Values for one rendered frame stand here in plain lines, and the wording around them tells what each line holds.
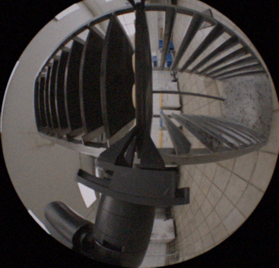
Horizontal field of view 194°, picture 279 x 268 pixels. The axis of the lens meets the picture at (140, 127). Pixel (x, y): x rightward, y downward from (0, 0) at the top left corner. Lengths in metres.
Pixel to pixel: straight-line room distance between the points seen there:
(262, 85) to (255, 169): 0.66
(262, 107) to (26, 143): 2.90
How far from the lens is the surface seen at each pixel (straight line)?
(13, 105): 2.10
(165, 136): 2.48
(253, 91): 0.89
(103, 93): 0.19
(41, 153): 2.19
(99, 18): 0.38
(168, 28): 0.42
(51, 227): 0.16
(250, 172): 1.06
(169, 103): 2.64
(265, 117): 0.82
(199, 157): 0.21
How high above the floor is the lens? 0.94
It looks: 9 degrees up
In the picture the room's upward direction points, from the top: 88 degrees counter-clockwise
